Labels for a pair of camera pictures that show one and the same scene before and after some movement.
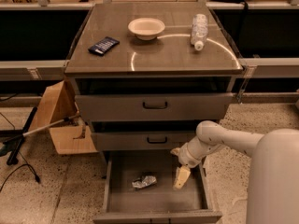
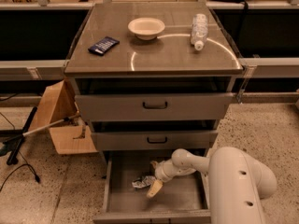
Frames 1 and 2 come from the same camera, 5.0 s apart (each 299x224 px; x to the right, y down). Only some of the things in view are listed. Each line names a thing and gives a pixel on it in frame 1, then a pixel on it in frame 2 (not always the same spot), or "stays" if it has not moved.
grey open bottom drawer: [139, 189] stays
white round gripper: [187, 157] -> [162, 173]
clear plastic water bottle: [199, 31] stays
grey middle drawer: [143, 141] stays
